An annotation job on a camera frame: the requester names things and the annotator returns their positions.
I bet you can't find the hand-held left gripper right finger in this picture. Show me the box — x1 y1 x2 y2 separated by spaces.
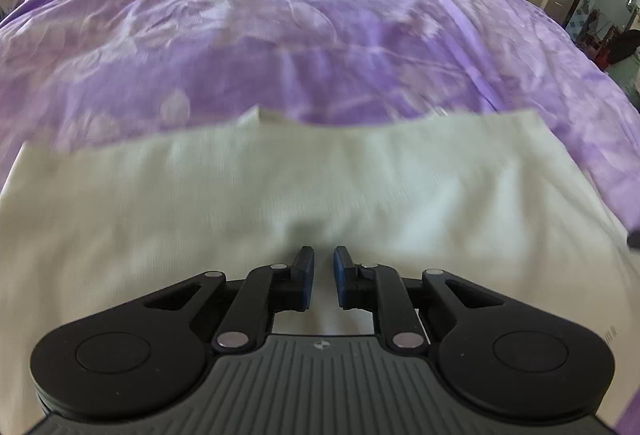
332 245 507 350

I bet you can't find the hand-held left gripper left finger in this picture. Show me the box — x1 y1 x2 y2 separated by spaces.
142 245 317 352

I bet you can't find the pale green cloth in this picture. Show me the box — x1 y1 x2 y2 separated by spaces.
0 107 638 435

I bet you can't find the dark round chair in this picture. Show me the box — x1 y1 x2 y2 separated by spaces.
604 29 640 80

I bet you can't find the purple bed sheet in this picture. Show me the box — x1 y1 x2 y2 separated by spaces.
0 0 640 435

